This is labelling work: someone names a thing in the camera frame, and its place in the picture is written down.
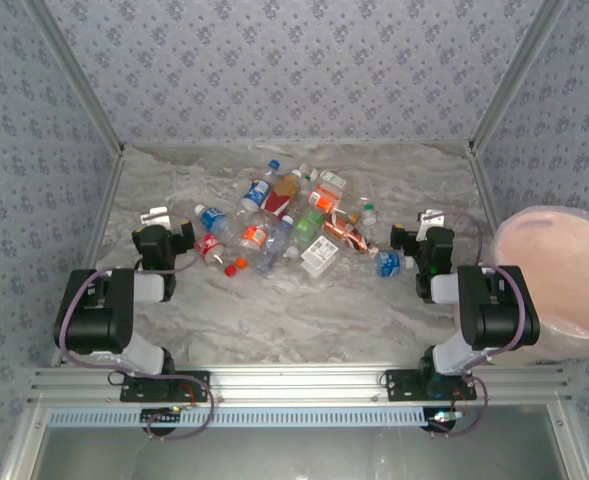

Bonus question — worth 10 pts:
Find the clear bottle green-ringed white cap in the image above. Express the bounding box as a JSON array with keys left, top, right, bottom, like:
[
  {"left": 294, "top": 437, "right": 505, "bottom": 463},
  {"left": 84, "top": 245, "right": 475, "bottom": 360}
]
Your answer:
[{"left": 358, "top": 199, "right": 379, "bottom": 227}]

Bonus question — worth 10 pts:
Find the small bottle blue label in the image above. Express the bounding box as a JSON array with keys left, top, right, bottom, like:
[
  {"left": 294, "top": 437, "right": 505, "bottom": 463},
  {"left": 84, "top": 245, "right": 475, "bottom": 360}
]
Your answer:
[{"left": 373, "top": 249, "right": 415, "bottom": 279}]

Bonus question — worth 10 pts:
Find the clear bottle pale blue label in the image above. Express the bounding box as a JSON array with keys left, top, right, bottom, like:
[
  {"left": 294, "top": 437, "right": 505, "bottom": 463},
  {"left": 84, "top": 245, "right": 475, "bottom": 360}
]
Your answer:
[{"left": 253, "top": 214, "right": 295, "bottom": 276}]

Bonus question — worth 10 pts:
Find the white printed drink carton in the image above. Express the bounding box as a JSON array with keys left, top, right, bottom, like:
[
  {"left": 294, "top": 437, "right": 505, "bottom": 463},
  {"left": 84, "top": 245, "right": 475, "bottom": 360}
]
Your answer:
[{"left": 299, "top": 234, "right": 340, "bottom": 279}]

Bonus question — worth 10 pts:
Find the white-cap bottle blue white label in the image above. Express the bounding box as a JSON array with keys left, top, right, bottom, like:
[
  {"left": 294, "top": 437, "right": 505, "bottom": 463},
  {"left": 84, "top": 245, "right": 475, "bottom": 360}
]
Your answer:
[{"left": 193, "top": 203, "right": 243, "bottom": 241}]

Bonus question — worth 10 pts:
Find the white-cap bottle orange label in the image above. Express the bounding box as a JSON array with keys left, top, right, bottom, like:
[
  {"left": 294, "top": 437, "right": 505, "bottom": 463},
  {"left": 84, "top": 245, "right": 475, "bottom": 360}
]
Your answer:
[{"left": 306, "top": 183, "right": 338, "bottom": 215}]

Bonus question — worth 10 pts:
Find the green plastic bottle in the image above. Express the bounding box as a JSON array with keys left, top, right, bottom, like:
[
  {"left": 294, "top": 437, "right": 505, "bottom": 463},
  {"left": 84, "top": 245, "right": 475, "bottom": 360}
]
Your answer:
[{"left": 293, "top": 208, "right": 326, "bottom": 249}]

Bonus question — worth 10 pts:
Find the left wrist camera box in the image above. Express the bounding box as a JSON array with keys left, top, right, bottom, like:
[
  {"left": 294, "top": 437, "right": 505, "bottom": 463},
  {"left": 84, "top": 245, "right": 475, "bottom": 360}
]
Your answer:
[{"left": 140, "top": 207, "right": 171, "bottom": 226}]

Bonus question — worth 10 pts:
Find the tea bottle amber red label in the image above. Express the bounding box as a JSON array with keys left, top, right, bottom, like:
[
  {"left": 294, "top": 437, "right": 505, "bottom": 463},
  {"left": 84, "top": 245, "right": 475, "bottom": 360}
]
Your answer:
[{"left": 262, "top": 169, "right": 304, "bottom": 218}]

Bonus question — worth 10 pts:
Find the aluminium table side rail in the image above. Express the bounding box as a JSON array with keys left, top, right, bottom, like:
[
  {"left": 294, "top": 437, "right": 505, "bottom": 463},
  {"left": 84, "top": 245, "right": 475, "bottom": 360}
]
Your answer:
[
  {"left": 51, "top": 148, "right": 126, "bottom": 369},
  {"left": 466, "top": 143, "right": 501, "bottom": 229}
]

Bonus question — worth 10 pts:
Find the orange-cap bottle orange label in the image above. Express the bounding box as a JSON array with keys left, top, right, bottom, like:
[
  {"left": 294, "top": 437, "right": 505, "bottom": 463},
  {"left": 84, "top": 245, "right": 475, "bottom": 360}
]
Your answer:
[{"left": 233, "top": 219, "right": 270, "bottom": 269}]

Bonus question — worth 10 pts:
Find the white green drink carton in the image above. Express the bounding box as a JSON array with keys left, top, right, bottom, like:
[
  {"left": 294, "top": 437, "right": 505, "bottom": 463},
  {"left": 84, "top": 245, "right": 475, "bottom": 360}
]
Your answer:
[{"left": 318, "top": 169, "right": 348, "bottom": 190}]

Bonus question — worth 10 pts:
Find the bottle with copper foil label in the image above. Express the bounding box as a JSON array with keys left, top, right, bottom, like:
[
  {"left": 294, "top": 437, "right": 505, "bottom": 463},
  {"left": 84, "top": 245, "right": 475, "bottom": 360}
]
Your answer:
[{"left": 322, "top": 214, "right": 381, "bottom": 257}]

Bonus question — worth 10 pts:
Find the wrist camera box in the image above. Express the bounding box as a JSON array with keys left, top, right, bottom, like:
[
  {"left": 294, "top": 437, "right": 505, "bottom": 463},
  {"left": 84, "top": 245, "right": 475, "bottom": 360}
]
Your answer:
[
  {"left": 140, "top": 207, "right": 171, "bottom": 226},
  {"left": 417, "top": 209, "right": 446, "bottom": 229}
]

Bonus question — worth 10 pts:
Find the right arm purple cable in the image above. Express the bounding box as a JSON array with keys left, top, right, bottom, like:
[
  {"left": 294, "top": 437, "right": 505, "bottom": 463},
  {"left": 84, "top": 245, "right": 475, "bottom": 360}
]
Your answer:
[{"left": 431, "top": 208, "right": 530, "bottom": 439}]

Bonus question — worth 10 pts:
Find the pink bin with plastic liner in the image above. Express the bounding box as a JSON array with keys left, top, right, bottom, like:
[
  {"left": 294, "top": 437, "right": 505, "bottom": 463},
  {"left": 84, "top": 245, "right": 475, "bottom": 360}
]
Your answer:
[{"left": 488, "top": 204, "right": 589, "bottom": 359}]

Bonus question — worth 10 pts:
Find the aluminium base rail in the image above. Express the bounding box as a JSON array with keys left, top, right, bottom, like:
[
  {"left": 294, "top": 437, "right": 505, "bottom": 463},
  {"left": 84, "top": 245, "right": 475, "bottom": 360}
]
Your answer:
[{"left": 28, "top": 364, "right": 573, "bottom": 404}]

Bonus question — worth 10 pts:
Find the black controller board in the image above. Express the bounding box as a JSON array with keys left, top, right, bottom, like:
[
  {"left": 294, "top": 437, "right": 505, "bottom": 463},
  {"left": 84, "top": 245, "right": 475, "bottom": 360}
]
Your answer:
[
  {"left": 140, "top": 407, "right": 183, "bottom": 437},
  {"left": 422, "top": 407, "right": 464, "bottom": 435}
]

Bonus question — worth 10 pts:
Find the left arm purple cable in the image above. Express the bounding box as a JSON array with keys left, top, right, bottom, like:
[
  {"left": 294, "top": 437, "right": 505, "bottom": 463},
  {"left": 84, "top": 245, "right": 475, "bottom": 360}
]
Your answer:
[{"left": 56, "top": 209, "right": 216, "bottom": 442}]

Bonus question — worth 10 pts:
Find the red-cap bottle red label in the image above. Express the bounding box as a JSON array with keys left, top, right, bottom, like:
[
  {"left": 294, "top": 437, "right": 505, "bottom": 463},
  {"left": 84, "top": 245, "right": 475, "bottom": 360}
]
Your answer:
[{"left": 193, "top": 232, "right": 239, "bottom": 278}]

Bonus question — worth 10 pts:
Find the aluminium frame post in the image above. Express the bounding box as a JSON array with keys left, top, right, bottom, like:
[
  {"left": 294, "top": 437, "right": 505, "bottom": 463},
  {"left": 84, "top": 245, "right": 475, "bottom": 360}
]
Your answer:
[
  {"left": 21, "top": 0, "right": 126, "bottom": 154},
  {"left": 467, "top": 0, "right": 571, "bottom": 151}
]

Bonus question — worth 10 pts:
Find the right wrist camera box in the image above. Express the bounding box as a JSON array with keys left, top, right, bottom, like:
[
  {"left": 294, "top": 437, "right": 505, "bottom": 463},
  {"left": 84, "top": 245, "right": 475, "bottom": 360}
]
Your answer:
[{"left": 417, "top": 209, "right": 446, "bottom": 229}]

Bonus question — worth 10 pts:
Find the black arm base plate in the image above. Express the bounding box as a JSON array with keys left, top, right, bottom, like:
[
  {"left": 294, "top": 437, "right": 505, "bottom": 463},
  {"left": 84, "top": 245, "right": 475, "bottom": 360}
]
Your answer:
[
  {"left": 118, "top": 369, "right": 211, "bottom": 404},
  {"left": 384, "top": 368, "right": 478, "bottom": 402}
]

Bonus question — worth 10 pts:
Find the slotted grey cable duct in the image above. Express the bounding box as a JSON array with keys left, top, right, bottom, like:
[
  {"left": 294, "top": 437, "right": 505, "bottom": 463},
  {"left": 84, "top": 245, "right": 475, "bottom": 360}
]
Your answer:
[{"left": 46, "top": 405, "right": 443, "bottom": 429}]

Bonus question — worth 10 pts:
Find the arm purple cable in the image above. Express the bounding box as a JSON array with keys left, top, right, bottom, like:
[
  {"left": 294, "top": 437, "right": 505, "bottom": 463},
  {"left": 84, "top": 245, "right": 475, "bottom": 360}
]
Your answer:
[
  {"left": 56, "top": 209, "right": 216, "bottom": 442},
  {"left": 431, "top": 208, "right": 530, "bottom": 439}
]

